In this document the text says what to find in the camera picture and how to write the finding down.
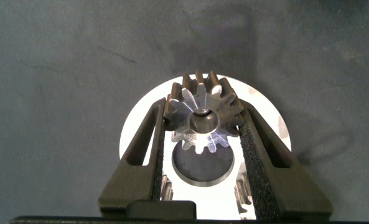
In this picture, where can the larger steel gear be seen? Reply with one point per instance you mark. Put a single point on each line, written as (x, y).
(180, 117)

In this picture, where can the small steel gear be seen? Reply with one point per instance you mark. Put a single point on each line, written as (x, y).
(243, 193)
(167, 188)

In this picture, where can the round white plate with pins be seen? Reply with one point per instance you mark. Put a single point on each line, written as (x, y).
(212, 199)

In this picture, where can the dark mat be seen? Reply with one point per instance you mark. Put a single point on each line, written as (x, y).
(47, 93)

